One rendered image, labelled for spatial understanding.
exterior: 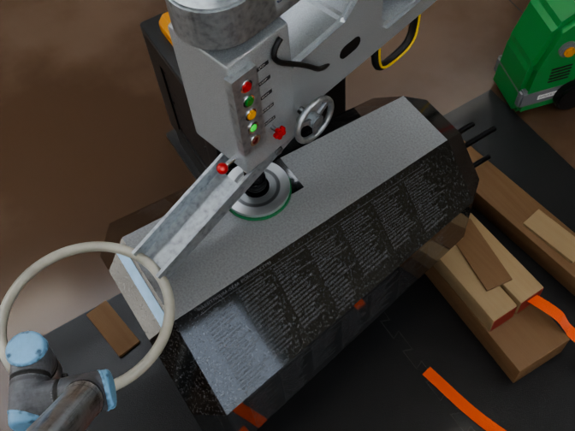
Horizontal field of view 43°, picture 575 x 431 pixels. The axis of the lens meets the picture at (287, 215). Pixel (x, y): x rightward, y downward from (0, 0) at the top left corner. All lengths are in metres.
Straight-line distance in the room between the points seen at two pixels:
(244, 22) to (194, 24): 0.11
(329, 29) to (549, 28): 1.58
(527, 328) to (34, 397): 1.87
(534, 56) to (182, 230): 1.89
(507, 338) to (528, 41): 1.34
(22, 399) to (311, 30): 1.13
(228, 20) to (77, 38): 2.65
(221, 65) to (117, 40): 2.46
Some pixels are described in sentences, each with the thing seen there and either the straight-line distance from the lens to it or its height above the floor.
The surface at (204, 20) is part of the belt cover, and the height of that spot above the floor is 1.68.
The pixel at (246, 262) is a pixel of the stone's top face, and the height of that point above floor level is 0.84.
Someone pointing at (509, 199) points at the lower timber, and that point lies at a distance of 3.25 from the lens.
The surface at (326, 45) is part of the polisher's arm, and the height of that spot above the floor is 1.38.
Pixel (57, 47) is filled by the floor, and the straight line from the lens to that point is 4.23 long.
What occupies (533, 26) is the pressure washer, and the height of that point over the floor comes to 0.43.
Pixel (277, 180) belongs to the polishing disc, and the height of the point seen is 0.87.
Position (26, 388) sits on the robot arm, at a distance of 1.76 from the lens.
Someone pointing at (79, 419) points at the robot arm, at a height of 1.41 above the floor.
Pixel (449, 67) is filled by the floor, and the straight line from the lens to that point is 3.85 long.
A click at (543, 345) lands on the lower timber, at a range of 2.94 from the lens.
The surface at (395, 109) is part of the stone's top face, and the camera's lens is 2.54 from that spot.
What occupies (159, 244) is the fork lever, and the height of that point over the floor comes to 0.93.
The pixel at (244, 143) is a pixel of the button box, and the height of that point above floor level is 1.31.
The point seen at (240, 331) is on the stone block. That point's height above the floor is 0.74.
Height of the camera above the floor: 2.79
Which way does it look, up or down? 58 degrees down
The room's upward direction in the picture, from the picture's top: 7 degrees counter-clockwise
